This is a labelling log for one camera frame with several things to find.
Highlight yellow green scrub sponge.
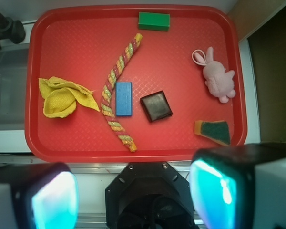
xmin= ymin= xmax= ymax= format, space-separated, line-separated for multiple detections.
xmin=194 ymin=120 xmax=231 ymax=146

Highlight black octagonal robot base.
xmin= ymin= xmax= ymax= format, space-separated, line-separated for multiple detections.
xmin=105 ymin=162 xmax=198 ymax=229

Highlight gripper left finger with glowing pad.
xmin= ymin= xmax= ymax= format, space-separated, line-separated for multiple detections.
xmin=0 ymin=163 xmax=79 ymax=229

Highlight multicolour twisted rope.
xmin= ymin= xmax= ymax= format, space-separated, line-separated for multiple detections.
xmin=100 ymin=33 xmax=143 ymax=153

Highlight grey metal sink basin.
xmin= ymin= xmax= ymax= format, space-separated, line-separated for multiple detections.
xmin=0 ymin=44 xmax=29 ymax=131

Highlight blue rectangular block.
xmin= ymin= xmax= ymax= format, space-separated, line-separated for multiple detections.
xmin=116 ymin=82 xmax=133 ymax=116

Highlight yellow cloth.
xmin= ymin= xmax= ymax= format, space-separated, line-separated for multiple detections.
xmin=39 ymin=76 xmax=100 ymax=118

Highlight green rectangular block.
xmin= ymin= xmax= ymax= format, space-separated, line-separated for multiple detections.
xmin=138 ymin=12 xmax=170 ymax=31

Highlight dark brown leather wallet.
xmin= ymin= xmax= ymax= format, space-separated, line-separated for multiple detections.
xmin=140 ymin=91 xmax=173 ymax=122

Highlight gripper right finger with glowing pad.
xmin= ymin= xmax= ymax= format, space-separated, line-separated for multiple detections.
xmin=189 ymin=143 xmax=286 ymax=229

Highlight pink plush bunny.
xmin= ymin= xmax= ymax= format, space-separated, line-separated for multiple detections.
xmin=192 ymin=47 xmax=236 ymax=104

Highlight red plastic tray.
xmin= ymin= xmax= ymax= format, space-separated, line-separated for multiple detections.
xmin=25 ymin=5 xmax=247 ymax=162

